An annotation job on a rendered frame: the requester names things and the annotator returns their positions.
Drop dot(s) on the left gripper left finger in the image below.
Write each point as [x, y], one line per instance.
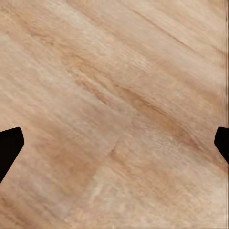
[11, 143]

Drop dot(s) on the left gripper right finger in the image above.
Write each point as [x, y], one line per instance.
[222, 141]

